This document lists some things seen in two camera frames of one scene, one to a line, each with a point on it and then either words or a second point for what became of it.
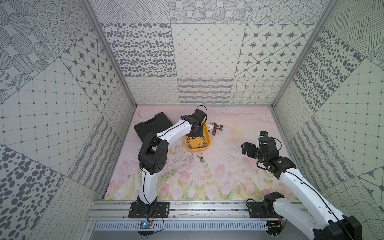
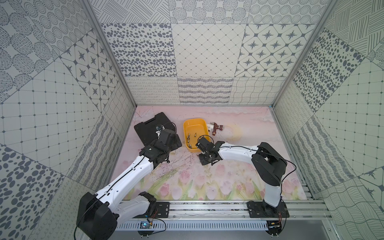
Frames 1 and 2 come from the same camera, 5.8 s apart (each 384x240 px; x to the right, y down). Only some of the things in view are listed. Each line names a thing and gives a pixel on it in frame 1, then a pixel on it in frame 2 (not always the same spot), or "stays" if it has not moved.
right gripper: x=252 y=147 -> x=203 y=162
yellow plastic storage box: x=199 y=144 stays
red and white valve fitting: x=213 y=127 stays
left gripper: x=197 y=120 -> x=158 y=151
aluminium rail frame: x=180 y=210 stays
